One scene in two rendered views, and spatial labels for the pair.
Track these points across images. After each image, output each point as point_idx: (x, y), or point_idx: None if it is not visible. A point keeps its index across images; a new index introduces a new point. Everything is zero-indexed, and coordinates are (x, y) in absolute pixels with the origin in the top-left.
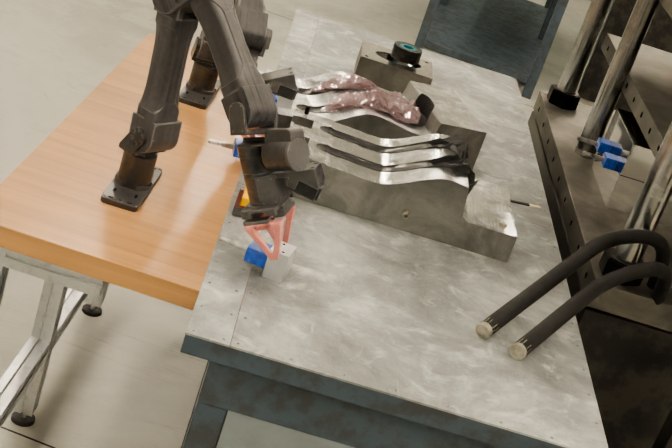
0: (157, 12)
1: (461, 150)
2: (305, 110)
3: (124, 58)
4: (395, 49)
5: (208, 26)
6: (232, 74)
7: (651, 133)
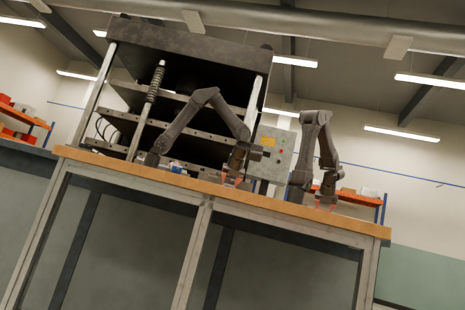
0: (315, 124)
1: (228, 176)
2: (203, 170)
3: (115, 158)
4: (86, 146)
5: (327, 130)
6: (334, 147)
7: (188, 165)
